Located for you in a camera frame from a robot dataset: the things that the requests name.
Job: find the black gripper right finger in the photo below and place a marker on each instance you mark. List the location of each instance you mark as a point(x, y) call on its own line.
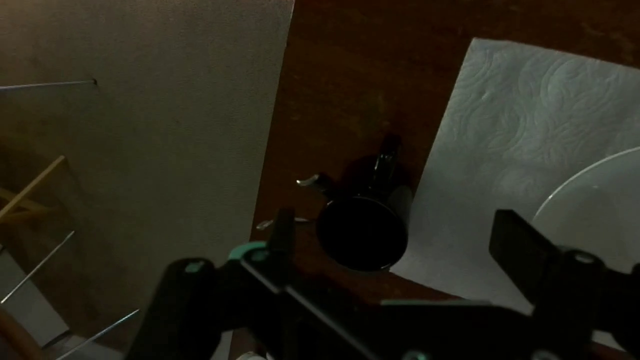
point(522, 253)

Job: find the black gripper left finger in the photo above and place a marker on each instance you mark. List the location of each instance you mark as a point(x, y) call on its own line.
point(283, 242)

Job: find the black mug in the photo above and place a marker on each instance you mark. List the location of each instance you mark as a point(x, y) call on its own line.
point(363, 232)

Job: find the white plate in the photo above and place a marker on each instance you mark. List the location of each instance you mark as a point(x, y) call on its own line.
point(592, 221)

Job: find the white paper towel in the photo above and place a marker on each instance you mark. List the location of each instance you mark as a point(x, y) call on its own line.
point(506, 120)

